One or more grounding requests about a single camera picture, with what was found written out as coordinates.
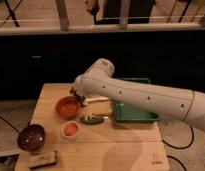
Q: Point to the white handled brush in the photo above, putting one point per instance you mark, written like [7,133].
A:
[96,99]

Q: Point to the green tray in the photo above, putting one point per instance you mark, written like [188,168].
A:
[125,113]

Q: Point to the wooden block eraser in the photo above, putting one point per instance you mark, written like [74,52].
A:
[41,160]

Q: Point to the red bowl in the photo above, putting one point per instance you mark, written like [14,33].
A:
[67,107]

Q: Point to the dark grape bunch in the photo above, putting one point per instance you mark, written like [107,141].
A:
[81,99]

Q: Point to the dark purple bowl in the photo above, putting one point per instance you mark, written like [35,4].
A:
[31,138]

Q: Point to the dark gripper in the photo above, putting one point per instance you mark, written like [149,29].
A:
[73,91]

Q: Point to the person in background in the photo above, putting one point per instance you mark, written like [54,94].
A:
[121,11]

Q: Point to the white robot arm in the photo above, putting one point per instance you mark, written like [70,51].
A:
[183,104]

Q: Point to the small orange cup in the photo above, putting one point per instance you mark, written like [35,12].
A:
[70,130]

